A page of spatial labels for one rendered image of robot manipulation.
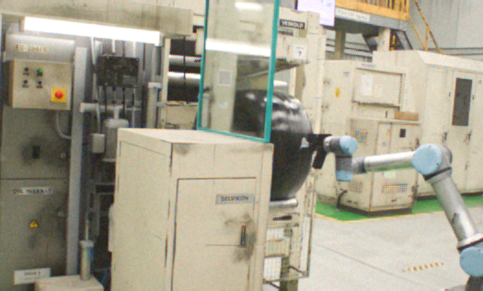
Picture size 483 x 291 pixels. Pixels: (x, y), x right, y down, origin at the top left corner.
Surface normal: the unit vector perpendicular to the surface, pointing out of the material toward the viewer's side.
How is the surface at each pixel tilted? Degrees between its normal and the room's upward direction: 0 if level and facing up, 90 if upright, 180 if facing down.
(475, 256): 97
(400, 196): 90
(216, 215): 90
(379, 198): 90
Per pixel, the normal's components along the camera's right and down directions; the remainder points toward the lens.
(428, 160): -0.66, -0.10
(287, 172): 0.46, 0.44
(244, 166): 0.51, 0.11
